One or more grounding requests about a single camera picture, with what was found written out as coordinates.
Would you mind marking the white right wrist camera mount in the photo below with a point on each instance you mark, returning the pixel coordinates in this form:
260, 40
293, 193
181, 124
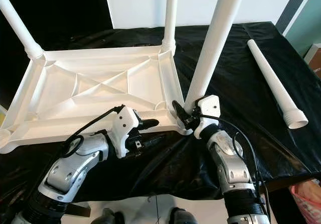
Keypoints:
210, 106

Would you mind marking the grey robot foot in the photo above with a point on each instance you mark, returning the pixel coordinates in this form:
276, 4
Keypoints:
104, 217
182, 216

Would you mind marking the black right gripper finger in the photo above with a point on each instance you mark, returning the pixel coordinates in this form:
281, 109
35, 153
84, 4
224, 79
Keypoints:
180, 111

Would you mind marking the white plastic table leg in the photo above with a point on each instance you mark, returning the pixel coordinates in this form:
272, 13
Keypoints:
273, 78
215, 43
170, 13
20, 25

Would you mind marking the white brown cabinet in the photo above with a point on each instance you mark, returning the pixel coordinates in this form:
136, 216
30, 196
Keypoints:
313, 61

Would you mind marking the dark grey wall post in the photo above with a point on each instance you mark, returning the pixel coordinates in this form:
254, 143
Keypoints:
298, 3

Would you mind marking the white board panel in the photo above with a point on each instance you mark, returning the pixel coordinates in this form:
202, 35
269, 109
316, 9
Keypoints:
135, 5

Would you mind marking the grey robot left foot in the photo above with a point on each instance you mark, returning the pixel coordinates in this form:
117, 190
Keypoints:
104, 217

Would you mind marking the red plastic bag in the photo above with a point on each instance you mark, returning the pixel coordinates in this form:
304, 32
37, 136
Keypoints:
306, 204

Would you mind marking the yellow box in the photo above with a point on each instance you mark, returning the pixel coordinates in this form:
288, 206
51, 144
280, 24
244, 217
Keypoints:
2, 118

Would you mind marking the black plastic table cover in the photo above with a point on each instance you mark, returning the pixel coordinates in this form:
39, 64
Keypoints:
261, 148

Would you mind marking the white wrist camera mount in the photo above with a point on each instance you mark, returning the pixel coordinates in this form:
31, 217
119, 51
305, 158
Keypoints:
210, 106
125, 126

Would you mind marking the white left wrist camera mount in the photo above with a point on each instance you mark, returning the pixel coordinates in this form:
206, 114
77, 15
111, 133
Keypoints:
125, 126

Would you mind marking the grey robot right foot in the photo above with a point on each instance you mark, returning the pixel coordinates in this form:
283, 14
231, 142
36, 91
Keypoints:
182, 216

